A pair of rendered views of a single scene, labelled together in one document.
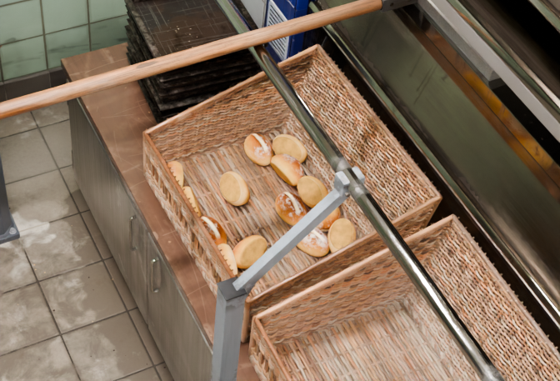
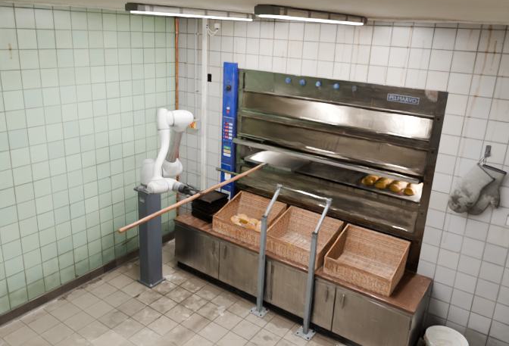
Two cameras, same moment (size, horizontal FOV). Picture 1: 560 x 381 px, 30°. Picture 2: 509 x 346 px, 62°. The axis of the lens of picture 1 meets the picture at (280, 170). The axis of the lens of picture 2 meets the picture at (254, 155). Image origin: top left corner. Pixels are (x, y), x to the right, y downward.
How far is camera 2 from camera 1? 2.40 m
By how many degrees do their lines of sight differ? 36
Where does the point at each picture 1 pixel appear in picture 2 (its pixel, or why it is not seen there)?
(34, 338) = (187, 296)
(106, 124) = (195, 225)
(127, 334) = (210, 288)
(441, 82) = (278, 180)
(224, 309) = (264, 221)
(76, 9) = not seen: hidden behind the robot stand
